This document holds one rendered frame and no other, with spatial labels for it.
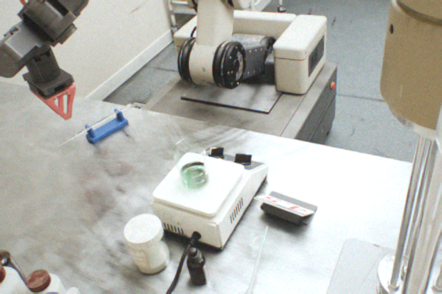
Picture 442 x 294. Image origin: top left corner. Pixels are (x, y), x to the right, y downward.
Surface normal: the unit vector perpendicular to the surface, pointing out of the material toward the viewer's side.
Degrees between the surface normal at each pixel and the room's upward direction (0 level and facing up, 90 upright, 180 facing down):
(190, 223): 90
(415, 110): 90
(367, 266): 0
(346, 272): 0
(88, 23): 90
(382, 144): 0
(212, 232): 90
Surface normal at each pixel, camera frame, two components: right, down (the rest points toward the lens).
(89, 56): 0.88, 0.20
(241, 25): -0.45, 0.61
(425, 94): -0.76, 0.48
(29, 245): -0.13, -0.77
